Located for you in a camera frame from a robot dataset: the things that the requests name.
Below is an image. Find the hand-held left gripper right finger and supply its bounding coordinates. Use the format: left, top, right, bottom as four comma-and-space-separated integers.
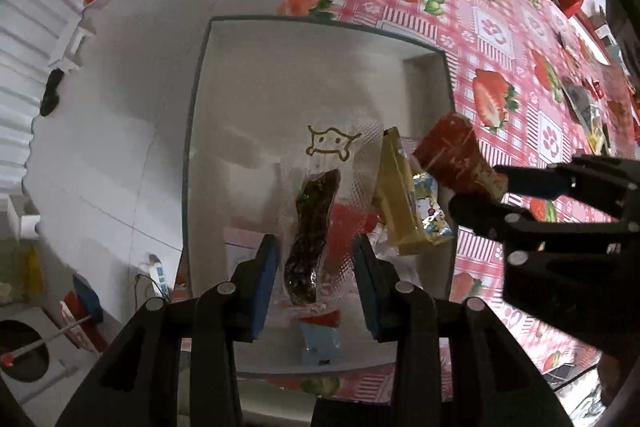
352, 234, 576, 427

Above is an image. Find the grey triangular snack packet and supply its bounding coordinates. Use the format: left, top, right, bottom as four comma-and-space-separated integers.
561, 77, 601, 132

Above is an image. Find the light blue snack packet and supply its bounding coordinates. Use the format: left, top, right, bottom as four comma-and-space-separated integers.
300, 322, 342, 366

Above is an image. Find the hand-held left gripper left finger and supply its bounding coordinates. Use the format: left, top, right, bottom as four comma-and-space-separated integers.
55, 234, 281, 427

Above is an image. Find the red foil snack packet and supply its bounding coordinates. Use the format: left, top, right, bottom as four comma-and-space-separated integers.
412, 112, 507, 201

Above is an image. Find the yellow snack packet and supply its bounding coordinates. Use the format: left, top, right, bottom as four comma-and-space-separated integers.
585, 107, 612, 154

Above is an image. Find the black shoe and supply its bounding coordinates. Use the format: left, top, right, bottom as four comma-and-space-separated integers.
40, 68, 66, 116

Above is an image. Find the white plastic storage box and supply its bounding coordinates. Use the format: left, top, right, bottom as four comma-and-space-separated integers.
182, 16, 458, 375

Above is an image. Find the white plastic stool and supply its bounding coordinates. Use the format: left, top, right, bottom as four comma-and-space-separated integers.
47, 17, 97, 72

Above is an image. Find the golden brown snack packet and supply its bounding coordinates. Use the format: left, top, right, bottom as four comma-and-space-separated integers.
375, 127, 432, 256

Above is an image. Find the blue and red dustpan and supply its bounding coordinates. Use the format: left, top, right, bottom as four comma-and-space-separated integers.
60, 274, 107, 353

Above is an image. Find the small colourful foil packet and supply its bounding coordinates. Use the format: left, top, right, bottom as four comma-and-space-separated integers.
412, 172, 454, 248

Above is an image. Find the mop with white handle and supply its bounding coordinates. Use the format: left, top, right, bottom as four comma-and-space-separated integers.
0, 314, 94, 367

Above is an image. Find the strawberry print checked tablecloth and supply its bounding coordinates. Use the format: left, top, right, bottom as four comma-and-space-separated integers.
275, 0, 640, 403

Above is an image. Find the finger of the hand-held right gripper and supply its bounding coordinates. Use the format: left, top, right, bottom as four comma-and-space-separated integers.
492, 154, 640, 220
447, 194, 621, 258

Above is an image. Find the clear packet with dark jerky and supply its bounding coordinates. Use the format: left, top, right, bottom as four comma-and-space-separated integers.
277, 107, 383, 323

